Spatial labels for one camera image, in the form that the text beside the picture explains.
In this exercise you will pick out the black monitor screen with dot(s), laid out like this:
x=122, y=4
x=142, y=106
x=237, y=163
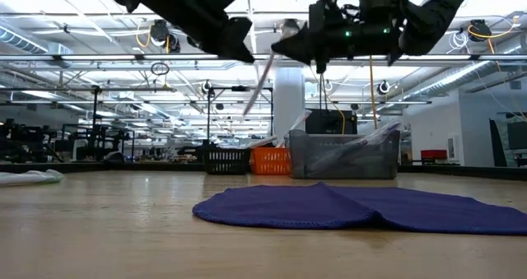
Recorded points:
x=329, y=122

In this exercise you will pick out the pale pink toothbrush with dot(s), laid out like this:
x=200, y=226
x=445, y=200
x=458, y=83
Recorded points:
x=259, y=85

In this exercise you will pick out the black plastic basket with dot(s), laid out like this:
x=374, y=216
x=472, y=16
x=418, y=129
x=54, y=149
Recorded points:
x=226, y=160

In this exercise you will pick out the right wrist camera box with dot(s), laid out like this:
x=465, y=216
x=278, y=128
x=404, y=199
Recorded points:
x=376, y=1

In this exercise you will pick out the grey plastic basket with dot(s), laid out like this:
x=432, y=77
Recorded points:
x=304, y=164

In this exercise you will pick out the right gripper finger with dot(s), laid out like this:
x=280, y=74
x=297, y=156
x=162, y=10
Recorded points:
x=319, y=61
x=302, y=40

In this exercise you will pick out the black table edge rail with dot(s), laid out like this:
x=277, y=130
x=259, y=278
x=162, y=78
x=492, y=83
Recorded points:
x=473, y=172

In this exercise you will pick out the purple toothbrush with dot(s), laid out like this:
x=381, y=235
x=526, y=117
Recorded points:
x=385, y=130

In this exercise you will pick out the purple knitted cloth mat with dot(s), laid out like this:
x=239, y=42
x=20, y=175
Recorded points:
x=329, y=209

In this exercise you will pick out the black background workstations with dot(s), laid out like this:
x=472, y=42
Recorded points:
x=24, y=141

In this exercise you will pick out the black metal frame stand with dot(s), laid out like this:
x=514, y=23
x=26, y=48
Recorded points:
x=241, y=89

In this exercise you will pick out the dark wall panel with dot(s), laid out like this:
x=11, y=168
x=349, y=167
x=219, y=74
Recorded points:
x=500, y=147

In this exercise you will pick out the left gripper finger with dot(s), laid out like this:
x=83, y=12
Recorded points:
x=239, y=32
x=234, y=52

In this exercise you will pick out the orange plastic basket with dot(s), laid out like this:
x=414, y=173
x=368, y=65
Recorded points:
x=269, y=161

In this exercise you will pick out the white building pillar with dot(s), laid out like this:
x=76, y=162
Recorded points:
x=288, y=102

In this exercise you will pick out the red box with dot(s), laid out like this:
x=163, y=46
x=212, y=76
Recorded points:
x=433, y=154

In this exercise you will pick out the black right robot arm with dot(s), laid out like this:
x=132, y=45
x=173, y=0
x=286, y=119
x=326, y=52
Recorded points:
x=436, y=11

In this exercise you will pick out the red toothbrush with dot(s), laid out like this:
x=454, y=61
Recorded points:
x=298, y=122

